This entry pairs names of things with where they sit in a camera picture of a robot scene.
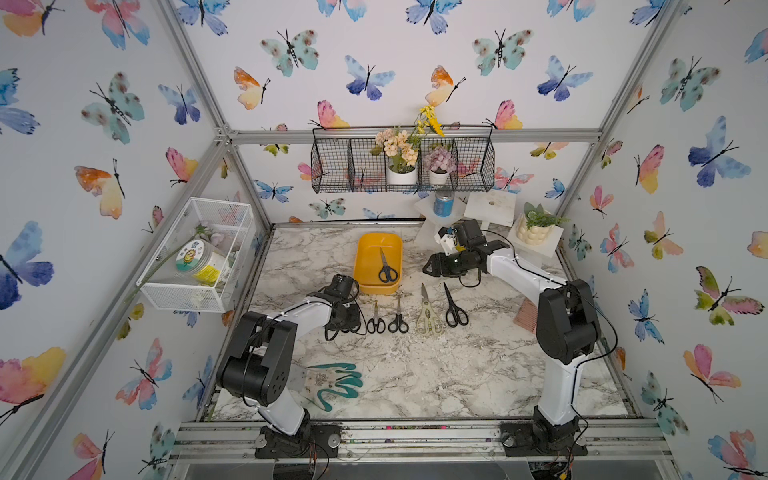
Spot small black scissors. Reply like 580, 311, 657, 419
378, 248, 399, 284
387, 297, 410, 334
365, 301, 387, 334

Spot yellow plastic storage box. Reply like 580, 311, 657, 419
353, 232, 403, 295

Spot large black scissors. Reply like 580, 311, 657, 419
443, 283, 469, 328

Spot cream handled kitchen scissors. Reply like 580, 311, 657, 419
416, 284, 444, 335

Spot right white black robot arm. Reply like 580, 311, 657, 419
423, 220, 602, 427

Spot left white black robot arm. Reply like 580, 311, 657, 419
216, 274, 362, 437

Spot white tiered display stand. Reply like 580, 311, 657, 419
414, 190, 563, 267

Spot blue tin can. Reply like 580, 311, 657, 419
433, 187, 454, 218

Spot succulent in cream pot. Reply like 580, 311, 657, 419
515, 202, 568, 246

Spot pink striped cloth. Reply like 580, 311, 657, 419
513, 299, 538, 334

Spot purple flowers white pot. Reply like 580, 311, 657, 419
426, 144, 457, 186

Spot peach flowers white pot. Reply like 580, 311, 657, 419
370, 128, 421, 186

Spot yellow artificial flower sprig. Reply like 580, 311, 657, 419
415, 104, 444, 137

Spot green lid yellow jar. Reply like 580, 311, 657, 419
175, 239, 227, 287

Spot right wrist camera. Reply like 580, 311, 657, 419
434, 227, 459, 255

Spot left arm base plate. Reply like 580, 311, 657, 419
254, 420, 341, 460

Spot clear acrylic wall box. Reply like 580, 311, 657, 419
136, 197, 256, 313

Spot black wire wall basket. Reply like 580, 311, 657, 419
310, 123, 496, 193

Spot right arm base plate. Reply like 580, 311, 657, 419
500, 406, 588, 457

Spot aluminium front rail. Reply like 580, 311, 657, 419
170, 418, 673, 464

